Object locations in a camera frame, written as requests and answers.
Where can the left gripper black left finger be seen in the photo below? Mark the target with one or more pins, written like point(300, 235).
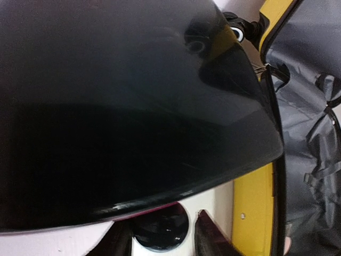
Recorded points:
point(116, 242)

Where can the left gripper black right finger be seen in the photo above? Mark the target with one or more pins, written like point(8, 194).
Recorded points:
point(209, 240)

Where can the yellow Pikachu hard-shell suitcase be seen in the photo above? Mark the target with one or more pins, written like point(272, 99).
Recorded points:
point(299, 42)

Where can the black pink drawer organizer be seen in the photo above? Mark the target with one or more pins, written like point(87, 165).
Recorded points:
point(117, 110)

